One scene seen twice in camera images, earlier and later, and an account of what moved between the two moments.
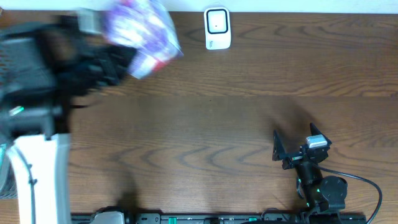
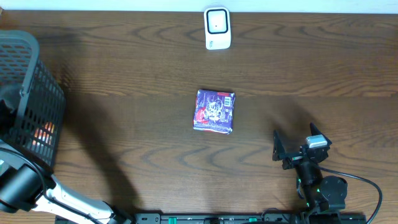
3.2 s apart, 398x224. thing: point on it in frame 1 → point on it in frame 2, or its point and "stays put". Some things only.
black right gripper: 279,153 stays put
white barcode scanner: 217,27 stays put
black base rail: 219,218 stays put
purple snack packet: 148,28 → 214,111
